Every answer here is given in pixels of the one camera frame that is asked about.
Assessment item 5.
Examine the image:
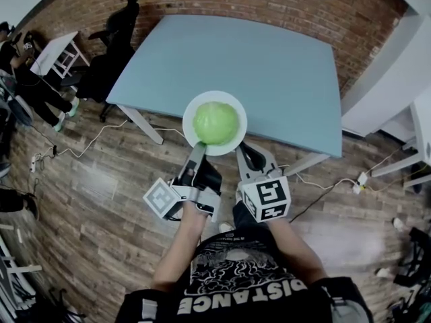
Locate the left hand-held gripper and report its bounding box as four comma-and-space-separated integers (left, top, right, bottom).
142, 141, 223, 223

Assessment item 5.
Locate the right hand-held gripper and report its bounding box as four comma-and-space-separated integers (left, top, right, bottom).
235, 142, 292, 223

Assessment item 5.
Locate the green cabbage vegetable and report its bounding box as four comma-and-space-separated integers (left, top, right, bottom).
192, 102, 241, 146

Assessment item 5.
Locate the white round plate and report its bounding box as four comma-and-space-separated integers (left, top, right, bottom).
182, 91, 248, 157

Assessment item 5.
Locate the person's right forearm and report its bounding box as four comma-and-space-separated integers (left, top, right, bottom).
267, 217, 329, 286

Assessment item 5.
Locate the person's left forearm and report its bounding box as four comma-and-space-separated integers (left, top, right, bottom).
151, 207, 209, 293

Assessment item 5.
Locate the person's black trouser leg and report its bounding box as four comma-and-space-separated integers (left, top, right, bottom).
232, 200, 259, 232

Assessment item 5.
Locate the light blue table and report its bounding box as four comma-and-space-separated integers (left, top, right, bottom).
105, 14, 344, 178

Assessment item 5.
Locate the white power adapter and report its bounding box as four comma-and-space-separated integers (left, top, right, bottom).
351, 172, 370, 195

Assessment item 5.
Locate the black office chair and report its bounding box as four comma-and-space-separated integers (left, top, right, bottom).
60, 0, 141, 123

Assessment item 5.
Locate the black printed t-shirt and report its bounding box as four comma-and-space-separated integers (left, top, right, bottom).
116, 229, 374, 323

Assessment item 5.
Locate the large white desk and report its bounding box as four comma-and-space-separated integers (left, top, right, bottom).
340, 11, 431, 138

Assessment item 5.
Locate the small white table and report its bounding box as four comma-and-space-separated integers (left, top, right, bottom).
30, 30, 91, 79

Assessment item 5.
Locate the black folded stand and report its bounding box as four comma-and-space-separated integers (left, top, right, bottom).
393, 226, 431, 287

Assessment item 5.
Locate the black bag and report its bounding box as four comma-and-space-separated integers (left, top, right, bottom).
0, 187, 40, 222

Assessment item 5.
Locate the white metal rack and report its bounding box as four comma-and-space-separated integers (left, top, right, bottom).
0, 223, 44, 318

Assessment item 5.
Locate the black floor cable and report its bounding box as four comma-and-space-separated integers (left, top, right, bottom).
288, 176, 354, 223

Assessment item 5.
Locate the white floor cable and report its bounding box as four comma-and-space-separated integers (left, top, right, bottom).
32, 119, 185, 168

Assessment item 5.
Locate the white desk frame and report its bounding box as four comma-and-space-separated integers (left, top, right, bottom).
370, 92, 431, 185

